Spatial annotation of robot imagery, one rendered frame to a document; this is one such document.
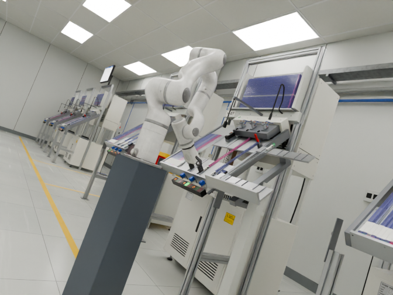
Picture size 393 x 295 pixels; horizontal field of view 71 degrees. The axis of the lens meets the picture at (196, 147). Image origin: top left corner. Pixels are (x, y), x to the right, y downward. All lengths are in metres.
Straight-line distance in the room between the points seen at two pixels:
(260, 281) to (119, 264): 1.17
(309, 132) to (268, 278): 1.11
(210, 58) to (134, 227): 0.94
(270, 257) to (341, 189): 1.47
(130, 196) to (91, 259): 0.32
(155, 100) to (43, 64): 8.90
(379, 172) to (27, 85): 9.25
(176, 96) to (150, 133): 0.21
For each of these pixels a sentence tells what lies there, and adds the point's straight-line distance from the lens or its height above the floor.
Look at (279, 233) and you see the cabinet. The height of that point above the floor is 0.53.
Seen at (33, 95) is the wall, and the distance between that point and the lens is 10.06.
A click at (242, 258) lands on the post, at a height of 0.41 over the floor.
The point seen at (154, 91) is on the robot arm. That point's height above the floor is 1.04.
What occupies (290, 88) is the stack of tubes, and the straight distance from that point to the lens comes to 2.16.
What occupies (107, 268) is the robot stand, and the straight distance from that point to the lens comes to 1.34.
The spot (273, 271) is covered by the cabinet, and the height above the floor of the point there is 0.25.
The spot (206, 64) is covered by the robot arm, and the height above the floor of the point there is 1.30.
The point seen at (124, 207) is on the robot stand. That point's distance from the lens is 1.25.
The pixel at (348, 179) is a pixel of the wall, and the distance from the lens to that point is 3.39.
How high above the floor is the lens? 0.73
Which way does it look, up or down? 5 degrees up
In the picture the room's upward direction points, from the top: 20 degrees clockwise
